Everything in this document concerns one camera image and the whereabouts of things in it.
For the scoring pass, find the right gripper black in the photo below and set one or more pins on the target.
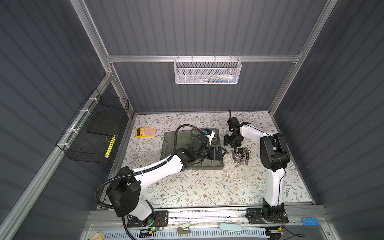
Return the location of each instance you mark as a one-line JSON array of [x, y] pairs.
[[227, 142]]

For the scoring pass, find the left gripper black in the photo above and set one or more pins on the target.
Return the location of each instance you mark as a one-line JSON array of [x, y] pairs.
[[219, 155]]

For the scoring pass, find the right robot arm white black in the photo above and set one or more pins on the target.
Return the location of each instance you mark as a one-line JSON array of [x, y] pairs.
[[274, 155]]

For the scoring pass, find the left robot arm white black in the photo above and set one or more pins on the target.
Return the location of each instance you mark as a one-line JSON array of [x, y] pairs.
[[125, 190]]

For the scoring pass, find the pile of screws and nuts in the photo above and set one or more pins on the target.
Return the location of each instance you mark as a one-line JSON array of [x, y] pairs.
[[241, 156]]

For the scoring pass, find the clear green compartment organizer box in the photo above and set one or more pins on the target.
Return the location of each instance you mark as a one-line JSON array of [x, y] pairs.
[[182, 139]]

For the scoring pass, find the floral patterned table mat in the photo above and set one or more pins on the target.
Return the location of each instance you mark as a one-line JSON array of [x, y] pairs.
[[233, 185]]

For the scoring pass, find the yellow calculator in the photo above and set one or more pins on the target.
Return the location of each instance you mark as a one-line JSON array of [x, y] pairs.
[[144, 132]]

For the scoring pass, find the light blue oval object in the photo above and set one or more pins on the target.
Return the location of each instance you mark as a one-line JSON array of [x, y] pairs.
[[230, 227]]

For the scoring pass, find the beige tape dispenser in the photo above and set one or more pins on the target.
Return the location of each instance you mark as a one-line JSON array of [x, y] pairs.
[[184, 229]]

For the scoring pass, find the blue lego brick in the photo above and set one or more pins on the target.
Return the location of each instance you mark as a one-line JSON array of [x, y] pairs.
[[310, 222]]

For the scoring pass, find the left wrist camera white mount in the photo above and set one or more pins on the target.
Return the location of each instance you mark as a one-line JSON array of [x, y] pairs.
[[211, 135]]

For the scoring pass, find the white wire mesh basket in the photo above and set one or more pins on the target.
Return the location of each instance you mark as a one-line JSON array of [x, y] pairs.
[[210, 71]]

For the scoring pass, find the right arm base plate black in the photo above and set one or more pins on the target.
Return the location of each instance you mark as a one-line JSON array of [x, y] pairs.
[[266, 215]]

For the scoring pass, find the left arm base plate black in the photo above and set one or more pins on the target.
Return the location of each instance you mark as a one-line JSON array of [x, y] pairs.
[[156, 219]]

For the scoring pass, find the black wire mesh basket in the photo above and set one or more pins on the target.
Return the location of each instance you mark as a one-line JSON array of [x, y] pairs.
[[88, 138]]

